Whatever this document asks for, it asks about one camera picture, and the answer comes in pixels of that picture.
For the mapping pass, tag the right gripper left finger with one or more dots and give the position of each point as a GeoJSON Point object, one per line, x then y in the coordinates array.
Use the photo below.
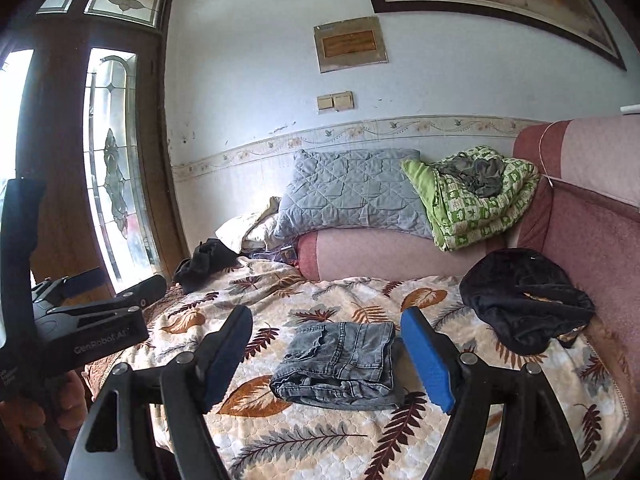
{"type": "Point", "coordinates": [117, 439]}

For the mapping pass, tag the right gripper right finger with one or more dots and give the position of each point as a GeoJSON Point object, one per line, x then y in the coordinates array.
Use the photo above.
{"type": "Point", "coordinates": [535, 441]}

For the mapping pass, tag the grey denim pants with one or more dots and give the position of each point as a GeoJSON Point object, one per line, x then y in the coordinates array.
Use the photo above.
{"type": "Point", "coordinates": [343, 366]}

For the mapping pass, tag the person's left hand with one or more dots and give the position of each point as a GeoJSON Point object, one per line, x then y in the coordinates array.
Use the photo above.
{"type": "Point", "coordinates": [22, 458]}

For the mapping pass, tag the black garment on right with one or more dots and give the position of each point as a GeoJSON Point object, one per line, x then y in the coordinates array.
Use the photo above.
{"type": "Point", "coordinates": [527, 299]}

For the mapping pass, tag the black garment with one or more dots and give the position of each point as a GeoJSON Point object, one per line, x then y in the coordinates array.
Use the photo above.
{"type": "Point", "coordinates": [208, 258]}
{"type": "Point", "coordinates": [527, 299]}

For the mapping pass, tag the leaf pattern fleece blanket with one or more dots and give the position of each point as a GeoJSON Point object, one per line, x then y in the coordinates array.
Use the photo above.
{"type": "Point", "coordinates": [259, 436]}

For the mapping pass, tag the black garment on left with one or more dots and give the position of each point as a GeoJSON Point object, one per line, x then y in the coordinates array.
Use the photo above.
{"type": "Point", "coordinates": [208, 258]}

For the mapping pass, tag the cream pillow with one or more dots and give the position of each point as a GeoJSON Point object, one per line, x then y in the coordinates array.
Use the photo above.
{"type": "Point", "coordinates": [252, 232]}

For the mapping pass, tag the pink maroon sofa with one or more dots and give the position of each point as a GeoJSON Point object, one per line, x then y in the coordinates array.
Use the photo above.
{"type": "Point", "coordinates": [584, 217]}

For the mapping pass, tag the green patterned folded blanket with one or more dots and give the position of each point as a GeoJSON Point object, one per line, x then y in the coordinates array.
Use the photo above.
{"type": "Point", "coordinates": [457, 217]}

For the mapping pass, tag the wooden stained glass door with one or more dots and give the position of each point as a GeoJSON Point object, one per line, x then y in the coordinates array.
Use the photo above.
{"type": "Point", "coordinates": [89, 121]}

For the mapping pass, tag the grey cloth on blanket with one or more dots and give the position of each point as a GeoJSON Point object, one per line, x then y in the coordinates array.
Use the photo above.
{"type": "Point", "coordinates": [480, 176]}

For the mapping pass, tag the grey quilted pillow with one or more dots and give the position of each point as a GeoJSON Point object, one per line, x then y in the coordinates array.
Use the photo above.
{"type": "Point", "coordinates": [351, 189]}

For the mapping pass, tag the beige wall switch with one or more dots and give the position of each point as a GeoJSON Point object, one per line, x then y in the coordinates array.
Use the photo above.
{"type": "Point", "coordinates": [336, 102]}

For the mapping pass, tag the wall electrical panel cover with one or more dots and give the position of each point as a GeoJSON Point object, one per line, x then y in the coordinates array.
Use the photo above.
{"type": "Point", "coordinates": [349, 43]}

